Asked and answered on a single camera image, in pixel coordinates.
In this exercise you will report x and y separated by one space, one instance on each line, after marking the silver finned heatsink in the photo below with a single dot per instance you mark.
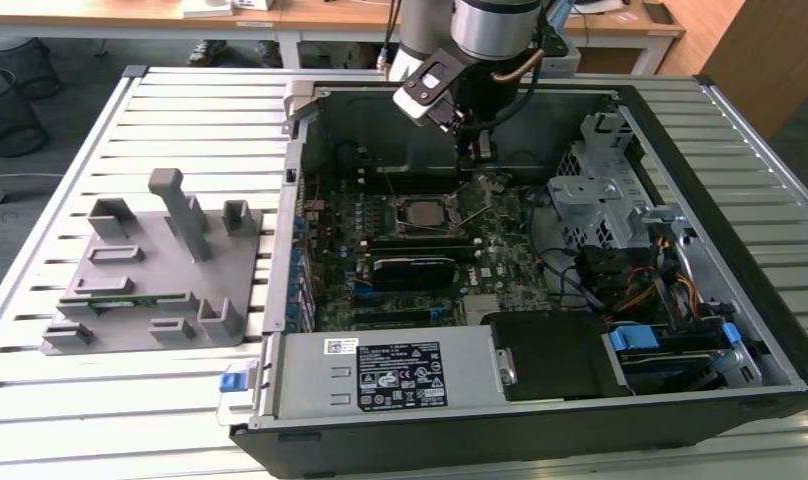
481 307

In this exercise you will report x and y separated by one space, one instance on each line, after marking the white book stack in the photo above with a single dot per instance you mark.
207 9

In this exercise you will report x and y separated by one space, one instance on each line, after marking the grey parts rack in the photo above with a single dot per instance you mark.
178 280

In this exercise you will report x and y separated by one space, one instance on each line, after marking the silver disk bay cage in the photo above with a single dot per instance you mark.
588 195

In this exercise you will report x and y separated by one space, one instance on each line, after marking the wooden cabinet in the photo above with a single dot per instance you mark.
765 60

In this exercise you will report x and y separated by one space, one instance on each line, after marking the black mesh bin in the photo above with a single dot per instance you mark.
11 120
31 60

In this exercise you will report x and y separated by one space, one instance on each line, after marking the black phone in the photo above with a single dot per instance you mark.
658 12

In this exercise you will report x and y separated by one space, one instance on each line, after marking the blue case latch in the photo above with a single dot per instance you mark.
231 382

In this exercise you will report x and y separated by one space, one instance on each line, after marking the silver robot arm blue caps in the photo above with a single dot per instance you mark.
498 30

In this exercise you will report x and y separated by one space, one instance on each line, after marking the silver power supply unit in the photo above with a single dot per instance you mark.
311 375

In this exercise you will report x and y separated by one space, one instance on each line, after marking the green motherboard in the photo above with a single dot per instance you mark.
511 230

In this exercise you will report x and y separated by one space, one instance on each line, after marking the green RAM stick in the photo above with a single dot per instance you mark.
127 301

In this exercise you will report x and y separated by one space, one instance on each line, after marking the black open PC case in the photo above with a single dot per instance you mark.
445 450

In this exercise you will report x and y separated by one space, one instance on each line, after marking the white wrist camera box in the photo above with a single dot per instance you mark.
425 90

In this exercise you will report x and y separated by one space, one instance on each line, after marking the black plastic shroud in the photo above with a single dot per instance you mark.
552 350

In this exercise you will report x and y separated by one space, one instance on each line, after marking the silver CPU green board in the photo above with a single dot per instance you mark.
426 212

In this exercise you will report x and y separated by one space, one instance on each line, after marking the black plastic fan duct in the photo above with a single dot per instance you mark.
601 270

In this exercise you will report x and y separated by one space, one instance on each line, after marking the hard disk in blue carrier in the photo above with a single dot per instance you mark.
634 340

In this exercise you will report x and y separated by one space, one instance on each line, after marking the CPU socket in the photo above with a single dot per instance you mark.
425 231

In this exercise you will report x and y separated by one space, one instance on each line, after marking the thin metal locking lever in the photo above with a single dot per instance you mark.
393 186

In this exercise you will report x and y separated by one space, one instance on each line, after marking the wooden desk white frame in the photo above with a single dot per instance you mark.
612 30
111 22

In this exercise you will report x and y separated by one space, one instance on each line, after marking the person's dark shoe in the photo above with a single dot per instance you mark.
210 52

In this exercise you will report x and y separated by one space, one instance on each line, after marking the white box blue print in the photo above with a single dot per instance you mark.
253 4

